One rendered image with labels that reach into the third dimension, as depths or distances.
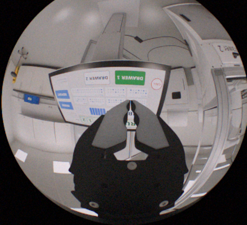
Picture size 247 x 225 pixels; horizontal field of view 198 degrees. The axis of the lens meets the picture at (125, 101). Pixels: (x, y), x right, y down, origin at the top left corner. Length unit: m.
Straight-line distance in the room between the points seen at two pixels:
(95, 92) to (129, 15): 1.02
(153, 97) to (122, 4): 1.04
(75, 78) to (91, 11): 1.03
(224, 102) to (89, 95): 0.53
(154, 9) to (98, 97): 1.13
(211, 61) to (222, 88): 0.12
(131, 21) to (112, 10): 0.31
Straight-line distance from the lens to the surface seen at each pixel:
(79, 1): 1.25
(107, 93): 0.29
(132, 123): 0.36
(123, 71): 0.25
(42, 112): 3.13
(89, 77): 0.29
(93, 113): 0.36
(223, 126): 0.38
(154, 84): 0.28
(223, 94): 0.38
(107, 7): 1.12
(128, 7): 1.10
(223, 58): 0.44
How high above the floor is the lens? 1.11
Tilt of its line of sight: 8 degrees down
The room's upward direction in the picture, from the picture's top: 178 degrees counter-clockwise
